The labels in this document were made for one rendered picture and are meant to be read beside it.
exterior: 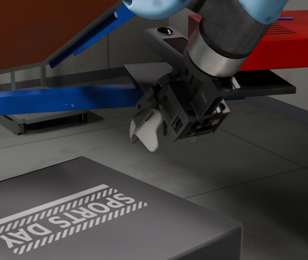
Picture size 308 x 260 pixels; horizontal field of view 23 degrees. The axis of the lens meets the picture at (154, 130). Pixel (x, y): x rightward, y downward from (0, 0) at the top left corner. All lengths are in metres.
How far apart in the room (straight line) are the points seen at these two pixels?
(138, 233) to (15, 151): 3.24
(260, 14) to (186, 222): 0.61
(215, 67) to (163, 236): 0.49
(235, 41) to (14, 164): 3.51
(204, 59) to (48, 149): 3.67
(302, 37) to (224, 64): 1.35
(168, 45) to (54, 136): 3.77
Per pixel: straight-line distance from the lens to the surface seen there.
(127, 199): 1.49
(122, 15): 2.00
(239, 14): 0.87
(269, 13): 0.87
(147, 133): 1.06
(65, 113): 4.88
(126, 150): 4.49
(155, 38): 1.05
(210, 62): 0.93
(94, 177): 1.60
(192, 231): 1.36
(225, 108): 1.01
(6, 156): 4.49
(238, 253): 1.40
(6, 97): 2.30
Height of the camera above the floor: 1.55
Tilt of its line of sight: 19 degrees down
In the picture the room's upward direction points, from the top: straight up
